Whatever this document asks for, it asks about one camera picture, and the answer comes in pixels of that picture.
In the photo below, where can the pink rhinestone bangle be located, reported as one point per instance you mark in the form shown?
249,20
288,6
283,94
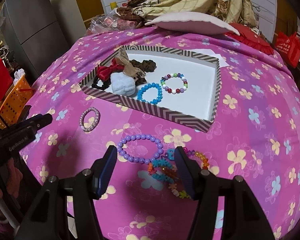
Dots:
89,119

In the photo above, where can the grey refrigerator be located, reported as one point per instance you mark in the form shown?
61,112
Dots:
32,32

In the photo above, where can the orange plastic basket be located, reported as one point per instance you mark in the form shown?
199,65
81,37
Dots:
15,100

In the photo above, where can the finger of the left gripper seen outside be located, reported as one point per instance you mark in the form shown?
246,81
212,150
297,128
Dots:
39,121

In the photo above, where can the white paper sheet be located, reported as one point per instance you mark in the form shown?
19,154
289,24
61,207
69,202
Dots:
222,61

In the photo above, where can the red frilled cushion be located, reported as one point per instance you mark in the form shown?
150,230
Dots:
248,37

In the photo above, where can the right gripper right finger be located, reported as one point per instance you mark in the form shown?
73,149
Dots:
188,171

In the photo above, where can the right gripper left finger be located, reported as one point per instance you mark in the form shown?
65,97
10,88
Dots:
102,171

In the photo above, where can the white pink pillow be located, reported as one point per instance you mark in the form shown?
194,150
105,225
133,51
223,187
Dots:
192,22

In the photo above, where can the beige floral quilt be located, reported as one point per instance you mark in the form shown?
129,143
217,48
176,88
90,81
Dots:
230,11

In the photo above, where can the light blue fluffy scrunchie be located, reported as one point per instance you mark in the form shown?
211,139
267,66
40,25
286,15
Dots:
122,84

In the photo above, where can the striped white tray box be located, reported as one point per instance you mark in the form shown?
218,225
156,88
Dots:
184,88

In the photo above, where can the red shopping bag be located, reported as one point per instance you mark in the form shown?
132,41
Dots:
288,48

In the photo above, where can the red satin bow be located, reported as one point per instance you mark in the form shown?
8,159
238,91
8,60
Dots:
104,72

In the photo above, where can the black scrunchie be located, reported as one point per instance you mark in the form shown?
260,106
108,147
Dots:
99,84

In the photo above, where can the clear plastic bag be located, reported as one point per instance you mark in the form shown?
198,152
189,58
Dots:
109,22

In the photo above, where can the dark brown scrunchie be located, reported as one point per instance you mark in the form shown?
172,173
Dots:
146,66

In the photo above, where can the pink floral bed sheet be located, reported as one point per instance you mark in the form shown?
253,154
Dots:
256,135

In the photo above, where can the tan lace bow hairclip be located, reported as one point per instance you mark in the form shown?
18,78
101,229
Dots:
129,70

